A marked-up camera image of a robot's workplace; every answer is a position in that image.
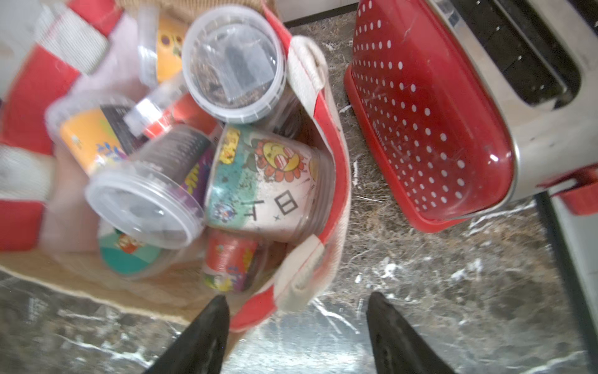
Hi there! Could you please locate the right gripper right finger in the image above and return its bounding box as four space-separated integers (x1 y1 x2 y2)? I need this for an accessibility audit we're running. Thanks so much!
366 291 455 374

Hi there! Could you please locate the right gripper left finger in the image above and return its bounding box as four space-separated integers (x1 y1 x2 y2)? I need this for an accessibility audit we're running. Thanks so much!
146 295 230 374

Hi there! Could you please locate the seed jar red label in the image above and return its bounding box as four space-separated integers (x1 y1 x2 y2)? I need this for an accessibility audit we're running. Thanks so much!
202 229 268 293

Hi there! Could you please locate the seed jar orange label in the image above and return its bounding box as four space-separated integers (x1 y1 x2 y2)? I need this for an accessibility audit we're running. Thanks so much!
45 92 145 175

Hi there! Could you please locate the seed jar green label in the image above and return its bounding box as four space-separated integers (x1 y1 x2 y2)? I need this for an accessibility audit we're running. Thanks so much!
97 221 180 280

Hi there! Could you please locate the seed jar sunflower label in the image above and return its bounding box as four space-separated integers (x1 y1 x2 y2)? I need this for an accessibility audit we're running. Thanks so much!
205 125 336 243

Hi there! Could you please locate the seed jar yellow label back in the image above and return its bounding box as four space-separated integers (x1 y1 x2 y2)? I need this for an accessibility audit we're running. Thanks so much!
137 5 188 88

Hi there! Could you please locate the red burlap canvas bag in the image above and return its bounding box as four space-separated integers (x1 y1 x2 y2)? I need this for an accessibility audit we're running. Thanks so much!
1 1 350 332

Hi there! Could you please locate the red silver toaster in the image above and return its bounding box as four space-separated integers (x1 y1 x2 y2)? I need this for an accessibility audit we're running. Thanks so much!
345 1 597 232

